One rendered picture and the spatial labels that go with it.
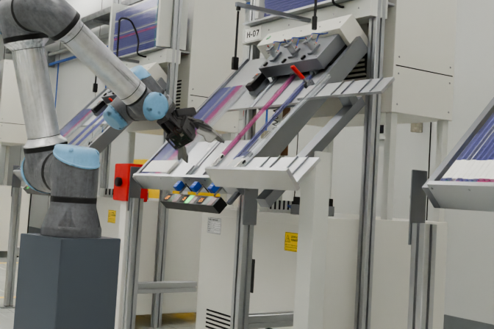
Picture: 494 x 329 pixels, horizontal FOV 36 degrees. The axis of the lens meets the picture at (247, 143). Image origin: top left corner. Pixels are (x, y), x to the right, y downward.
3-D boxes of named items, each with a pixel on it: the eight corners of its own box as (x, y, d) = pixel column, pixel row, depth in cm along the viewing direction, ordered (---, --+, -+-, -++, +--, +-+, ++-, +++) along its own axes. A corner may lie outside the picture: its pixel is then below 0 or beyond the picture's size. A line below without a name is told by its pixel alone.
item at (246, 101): (311, 112, 249) (303, 100, 247) (206, 121, 303) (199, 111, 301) (364, 50, 263) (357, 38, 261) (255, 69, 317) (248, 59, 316)
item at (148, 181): (241, 194, 233) (228, 178, 230) (144, 189, 287) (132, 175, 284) (244, 192, 233) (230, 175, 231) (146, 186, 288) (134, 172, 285)
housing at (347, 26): (360, 59, 262) (339, 27, 256) (276, 73, 302) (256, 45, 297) (373, 45, 265) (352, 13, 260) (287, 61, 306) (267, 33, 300)
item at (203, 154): (239, 186, 232) (233, 178, 231) (142, 181, 287) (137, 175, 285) (275, 144, 240) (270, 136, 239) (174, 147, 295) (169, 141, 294)
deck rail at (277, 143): (245, 195, 231) (234, 181, 229) (241, 194, 233) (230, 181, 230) (369, 49, 261) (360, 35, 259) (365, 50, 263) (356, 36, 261)
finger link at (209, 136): (221, 151, 229) (192, 142, 229) (224, 140, 234) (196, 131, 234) (224, 144, 227) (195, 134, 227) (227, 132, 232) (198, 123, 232)
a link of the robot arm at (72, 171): (63, 197, 185) (67, 142, 186) (38, 194, 195) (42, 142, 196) (106, 199, 193) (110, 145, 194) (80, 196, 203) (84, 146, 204)
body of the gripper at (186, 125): (176, 152, 230) (151, 124, 225) (182, 136, 237) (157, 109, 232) (195, 142, 226) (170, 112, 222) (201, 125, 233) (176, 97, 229)
